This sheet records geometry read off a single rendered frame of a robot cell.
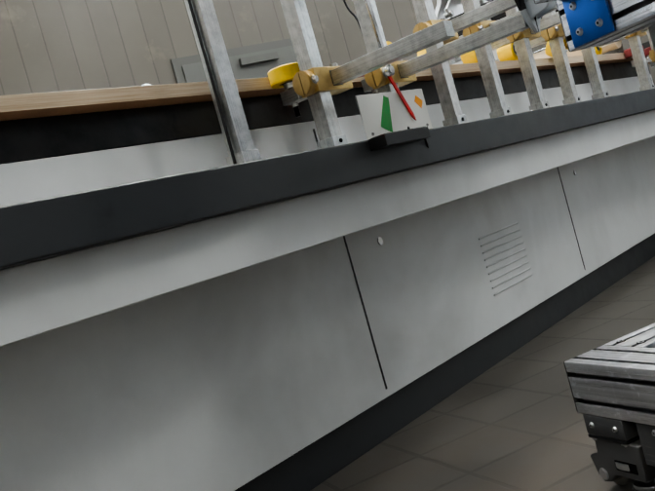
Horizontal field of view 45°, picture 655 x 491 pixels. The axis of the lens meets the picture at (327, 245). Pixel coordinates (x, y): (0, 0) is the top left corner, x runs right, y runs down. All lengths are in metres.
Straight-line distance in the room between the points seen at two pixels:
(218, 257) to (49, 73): 5.41
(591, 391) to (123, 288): 0.76
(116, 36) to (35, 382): 5.63
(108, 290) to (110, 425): 0.31
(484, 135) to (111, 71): 4.99
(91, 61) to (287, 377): 5.28
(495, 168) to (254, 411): 0.96
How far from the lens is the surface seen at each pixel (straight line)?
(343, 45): 7.48
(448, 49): 1.80
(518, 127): 2.26
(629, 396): 1.30
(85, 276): 1.21
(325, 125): 1.63
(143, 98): 1.54
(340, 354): 1.85
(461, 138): 1.98
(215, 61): 1.46
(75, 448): 1.42
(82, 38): 6.82
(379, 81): 1.81
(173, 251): 1.31
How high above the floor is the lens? 0.57
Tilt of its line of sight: 2 degrees down
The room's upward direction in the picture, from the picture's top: 16 degrees counter-clockwise
